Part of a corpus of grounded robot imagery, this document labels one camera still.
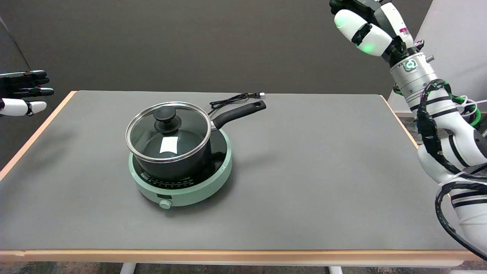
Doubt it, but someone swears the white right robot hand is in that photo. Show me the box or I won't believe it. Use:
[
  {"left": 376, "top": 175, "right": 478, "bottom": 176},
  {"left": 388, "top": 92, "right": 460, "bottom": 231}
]
[{"left": 329, "top": 0, "right": 415, "bottom": 64}]

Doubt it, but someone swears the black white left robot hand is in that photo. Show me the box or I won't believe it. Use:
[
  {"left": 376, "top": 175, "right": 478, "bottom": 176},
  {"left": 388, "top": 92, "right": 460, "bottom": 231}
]
[{"left": 0, "top": 70, "right": 54, "bottom": 117}]

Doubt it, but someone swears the glass pot lid black knob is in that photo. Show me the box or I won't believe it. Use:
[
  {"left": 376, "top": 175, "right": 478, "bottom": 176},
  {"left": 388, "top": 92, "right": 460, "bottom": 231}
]
[{"left": 126, "top": 102, "right": 212, "bottom": 163}]

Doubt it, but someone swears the white partition panel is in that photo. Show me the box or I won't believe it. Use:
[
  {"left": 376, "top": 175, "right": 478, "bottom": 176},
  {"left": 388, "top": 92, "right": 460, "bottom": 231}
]
[{"left": 387, "top": 0, "right": 487, "bottom": 115}]

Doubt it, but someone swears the grey table mat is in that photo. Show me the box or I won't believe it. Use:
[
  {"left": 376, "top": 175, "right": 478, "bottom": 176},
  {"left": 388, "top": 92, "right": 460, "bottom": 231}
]
[{"left": 0, "top": 91, "right": 469, "bottom": 252}]

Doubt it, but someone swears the green round induction cooker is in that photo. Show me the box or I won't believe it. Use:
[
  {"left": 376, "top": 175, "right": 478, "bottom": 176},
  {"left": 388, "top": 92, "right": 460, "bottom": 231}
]
[{"left": 128, "top": 129, "right": 232, "bottom": 210}]

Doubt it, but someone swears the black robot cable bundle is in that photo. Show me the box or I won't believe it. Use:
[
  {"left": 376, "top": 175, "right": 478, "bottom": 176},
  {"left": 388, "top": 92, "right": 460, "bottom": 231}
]
[{"left": 416, "top": 79, "right": 487, "bottom": 263}]

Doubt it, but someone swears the thin white robot wire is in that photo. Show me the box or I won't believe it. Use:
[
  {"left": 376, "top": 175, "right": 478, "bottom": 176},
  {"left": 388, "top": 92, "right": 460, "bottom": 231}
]
[{"left": 458, "top": 97, "right": 487, "bottom": 119}]

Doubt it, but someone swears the green robot cable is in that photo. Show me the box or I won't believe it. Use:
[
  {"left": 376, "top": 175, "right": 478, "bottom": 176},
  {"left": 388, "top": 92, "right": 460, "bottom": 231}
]
[{"left": 393, "top": 80, "right": 482, "bottom": 128}]

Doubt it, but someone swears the black saucepan with handle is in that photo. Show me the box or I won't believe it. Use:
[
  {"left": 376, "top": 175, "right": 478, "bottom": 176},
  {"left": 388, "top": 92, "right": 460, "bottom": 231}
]
[{"left": 129, "top": 100, "right": 267, "bottom": 182}]

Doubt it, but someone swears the black power cord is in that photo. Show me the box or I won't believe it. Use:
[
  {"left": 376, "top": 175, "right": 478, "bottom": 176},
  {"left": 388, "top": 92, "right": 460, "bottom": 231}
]
[{"left": 207, "top": 92, "right": 266, "bottom": 115}]

